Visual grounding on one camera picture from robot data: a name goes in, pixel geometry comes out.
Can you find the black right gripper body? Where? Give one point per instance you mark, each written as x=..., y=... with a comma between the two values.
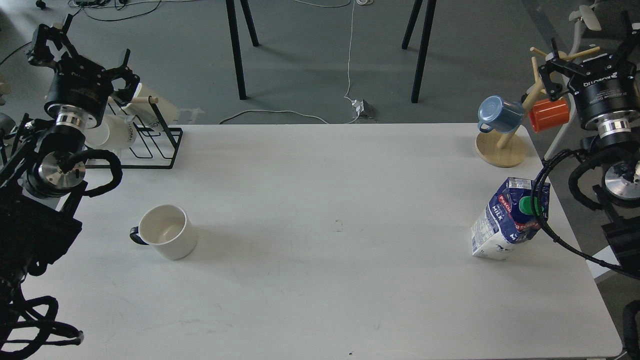
x=601, y=88

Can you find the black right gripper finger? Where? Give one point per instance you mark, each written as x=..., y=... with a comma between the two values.
x=630, y=42
x=556, y=66

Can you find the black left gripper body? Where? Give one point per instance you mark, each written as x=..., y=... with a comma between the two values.
x=78, y=85

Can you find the white mug black handle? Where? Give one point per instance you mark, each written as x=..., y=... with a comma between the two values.
x=167, y=229

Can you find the blue white milk carton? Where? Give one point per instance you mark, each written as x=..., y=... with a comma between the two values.
x=508, y=219

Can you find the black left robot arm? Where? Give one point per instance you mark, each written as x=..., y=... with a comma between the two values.
x=45, y=176

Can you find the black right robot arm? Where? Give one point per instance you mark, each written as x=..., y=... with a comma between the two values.
x=601, y=187

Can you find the white cup on rack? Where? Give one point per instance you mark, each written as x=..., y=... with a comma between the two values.
x=114, y=133

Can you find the orange mug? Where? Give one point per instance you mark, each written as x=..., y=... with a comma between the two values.
x=546, y=114

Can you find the blue mug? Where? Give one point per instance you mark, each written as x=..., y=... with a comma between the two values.
x=496, y=113

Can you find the wooden mug tree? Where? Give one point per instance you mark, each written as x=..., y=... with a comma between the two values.
x=509, y=150

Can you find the black table leg left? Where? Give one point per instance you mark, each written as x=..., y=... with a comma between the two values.
x=236, y=50

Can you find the black table leg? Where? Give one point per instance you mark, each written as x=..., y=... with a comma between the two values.
x=236, y=50
x=424, y=42

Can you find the black table leg right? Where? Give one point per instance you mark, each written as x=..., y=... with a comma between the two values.
x=424, y=42

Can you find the white power plug adapter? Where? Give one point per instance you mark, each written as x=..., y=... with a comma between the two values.
x=362, y=110

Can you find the black wire cup rack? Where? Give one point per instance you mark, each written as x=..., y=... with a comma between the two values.
x=157, y=144

